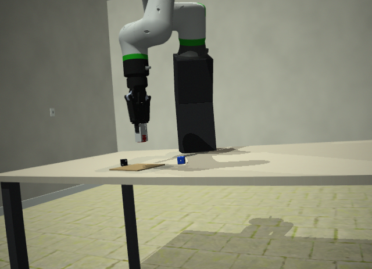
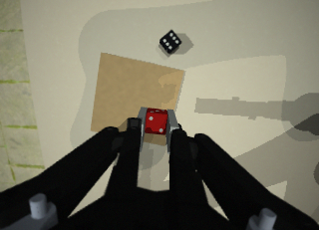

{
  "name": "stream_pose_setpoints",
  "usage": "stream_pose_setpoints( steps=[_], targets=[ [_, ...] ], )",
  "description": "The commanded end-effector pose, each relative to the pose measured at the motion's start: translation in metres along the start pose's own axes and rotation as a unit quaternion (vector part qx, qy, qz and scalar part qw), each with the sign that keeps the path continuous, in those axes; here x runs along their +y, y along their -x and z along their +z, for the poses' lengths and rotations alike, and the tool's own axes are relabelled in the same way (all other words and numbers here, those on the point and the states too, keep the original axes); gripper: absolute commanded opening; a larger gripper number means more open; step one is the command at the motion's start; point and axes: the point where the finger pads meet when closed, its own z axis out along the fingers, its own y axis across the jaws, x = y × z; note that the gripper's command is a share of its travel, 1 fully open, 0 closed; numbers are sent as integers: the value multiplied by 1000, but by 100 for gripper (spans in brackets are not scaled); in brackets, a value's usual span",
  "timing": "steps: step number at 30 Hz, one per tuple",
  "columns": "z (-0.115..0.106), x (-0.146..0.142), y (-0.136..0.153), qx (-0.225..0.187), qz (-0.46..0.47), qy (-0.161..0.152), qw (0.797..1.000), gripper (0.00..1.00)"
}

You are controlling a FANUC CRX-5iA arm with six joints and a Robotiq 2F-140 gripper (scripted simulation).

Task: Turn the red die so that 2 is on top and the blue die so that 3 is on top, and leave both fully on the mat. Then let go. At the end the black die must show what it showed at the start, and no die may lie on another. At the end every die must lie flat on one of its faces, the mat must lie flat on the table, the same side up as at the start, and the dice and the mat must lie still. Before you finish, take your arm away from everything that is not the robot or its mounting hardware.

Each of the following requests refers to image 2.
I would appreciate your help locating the black die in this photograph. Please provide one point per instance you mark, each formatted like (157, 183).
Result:
(170, 41)

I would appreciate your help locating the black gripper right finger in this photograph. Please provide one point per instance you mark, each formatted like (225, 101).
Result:
(244, 200)

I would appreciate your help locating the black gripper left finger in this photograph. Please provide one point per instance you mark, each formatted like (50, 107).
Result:
(50, 197)

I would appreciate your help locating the tan square mat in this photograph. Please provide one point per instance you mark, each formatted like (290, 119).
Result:
(125, 85)

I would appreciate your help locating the red die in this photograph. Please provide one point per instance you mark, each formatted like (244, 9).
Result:
(156, 121)

